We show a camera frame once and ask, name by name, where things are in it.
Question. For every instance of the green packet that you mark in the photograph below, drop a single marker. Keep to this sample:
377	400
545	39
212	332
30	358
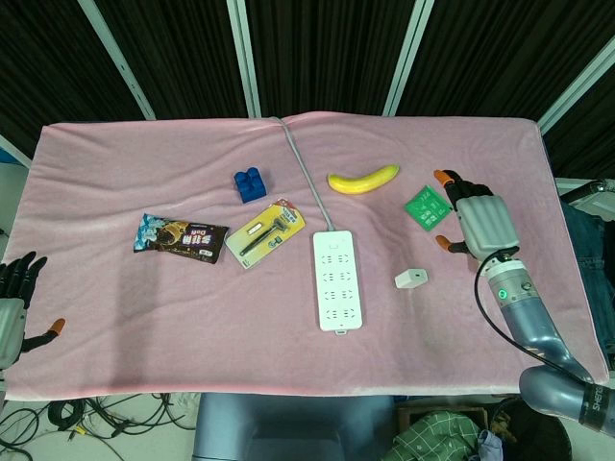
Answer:
426	207

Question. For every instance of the blue jeans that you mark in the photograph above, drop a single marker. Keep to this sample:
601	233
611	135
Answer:
588	249

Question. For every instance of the razor in yellow package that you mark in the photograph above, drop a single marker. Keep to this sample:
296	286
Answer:
266	235

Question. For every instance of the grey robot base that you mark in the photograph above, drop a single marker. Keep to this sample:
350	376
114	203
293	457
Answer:
288	427

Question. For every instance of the brown chocolate snack bag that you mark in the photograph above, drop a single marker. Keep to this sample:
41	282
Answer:
182	239

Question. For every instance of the yellow banana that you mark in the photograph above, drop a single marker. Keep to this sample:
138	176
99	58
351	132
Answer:
360	183

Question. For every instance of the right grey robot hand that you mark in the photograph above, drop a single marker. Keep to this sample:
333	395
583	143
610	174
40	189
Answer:
485	221

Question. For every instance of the white frame post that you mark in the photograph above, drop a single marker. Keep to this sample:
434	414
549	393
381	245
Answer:
576	91
245	57
406	62
120	62

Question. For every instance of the white power strip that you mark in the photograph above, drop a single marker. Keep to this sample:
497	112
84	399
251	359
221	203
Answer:
337	288

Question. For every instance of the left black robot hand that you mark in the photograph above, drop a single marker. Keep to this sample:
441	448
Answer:
9	317

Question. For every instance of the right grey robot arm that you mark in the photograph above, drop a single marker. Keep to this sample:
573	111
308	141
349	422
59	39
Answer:
528	322

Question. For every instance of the blue building block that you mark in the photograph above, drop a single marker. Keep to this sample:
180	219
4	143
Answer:
250	187

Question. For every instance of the white plug adapter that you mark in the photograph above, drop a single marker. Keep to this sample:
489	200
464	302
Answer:
410	279

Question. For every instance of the green checked cloth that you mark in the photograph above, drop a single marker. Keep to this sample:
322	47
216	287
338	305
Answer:
437	437

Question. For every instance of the black bin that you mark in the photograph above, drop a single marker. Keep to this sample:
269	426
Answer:
528	437

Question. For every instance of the pink cloth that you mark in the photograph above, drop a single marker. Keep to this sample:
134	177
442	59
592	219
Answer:
192	326

